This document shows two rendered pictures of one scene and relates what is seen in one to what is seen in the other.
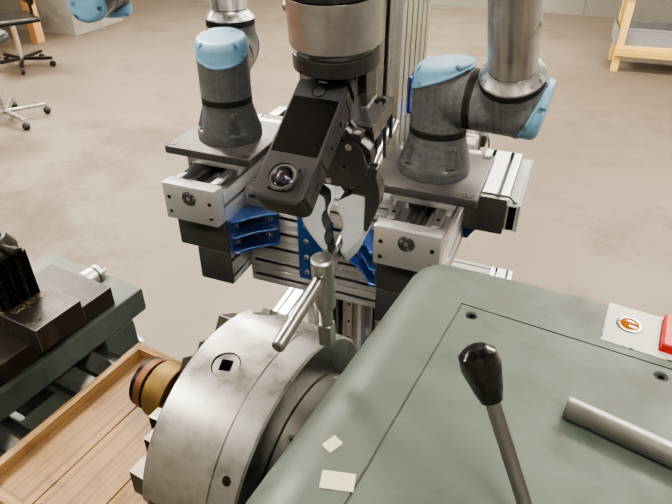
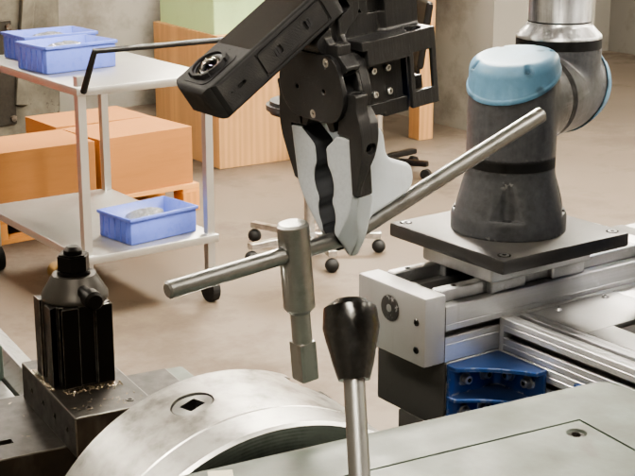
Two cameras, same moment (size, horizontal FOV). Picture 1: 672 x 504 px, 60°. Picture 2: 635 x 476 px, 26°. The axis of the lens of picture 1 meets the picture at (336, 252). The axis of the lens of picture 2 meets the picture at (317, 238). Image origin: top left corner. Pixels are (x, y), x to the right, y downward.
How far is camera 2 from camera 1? 57 cm
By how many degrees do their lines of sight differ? 35
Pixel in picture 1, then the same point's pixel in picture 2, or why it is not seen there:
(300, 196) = (211, 83)
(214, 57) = (489, 84)
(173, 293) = not seen: outside the picture
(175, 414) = (103, 446)
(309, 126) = (266, 20)
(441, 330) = (506, 433)
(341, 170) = (322, 97)
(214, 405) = (147, 442)
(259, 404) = (196, 449)
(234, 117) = (507, 191)
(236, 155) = (489, 251)
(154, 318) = not seen: outside the picture
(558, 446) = not seen: outside the picture
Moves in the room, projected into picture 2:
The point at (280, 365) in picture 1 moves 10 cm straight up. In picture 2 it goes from (254, 418) to (252, 289)
